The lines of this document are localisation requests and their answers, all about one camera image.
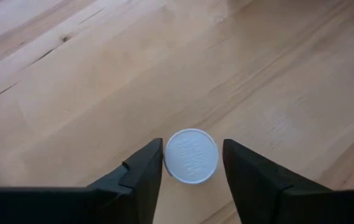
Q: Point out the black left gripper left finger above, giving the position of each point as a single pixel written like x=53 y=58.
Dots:
x=139 y=189

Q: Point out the small vial white cap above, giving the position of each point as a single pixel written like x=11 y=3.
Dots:
x=190 y=155

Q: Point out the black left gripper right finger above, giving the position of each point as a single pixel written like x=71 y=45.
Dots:
x=251 y=186

